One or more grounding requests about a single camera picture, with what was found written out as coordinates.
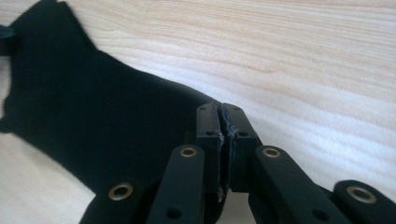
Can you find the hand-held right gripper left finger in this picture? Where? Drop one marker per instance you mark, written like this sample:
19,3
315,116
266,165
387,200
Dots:
211,149

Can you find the black sock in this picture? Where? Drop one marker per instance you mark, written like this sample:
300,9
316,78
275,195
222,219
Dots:
93,109

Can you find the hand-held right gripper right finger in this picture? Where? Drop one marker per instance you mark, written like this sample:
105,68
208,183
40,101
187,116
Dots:
243,146

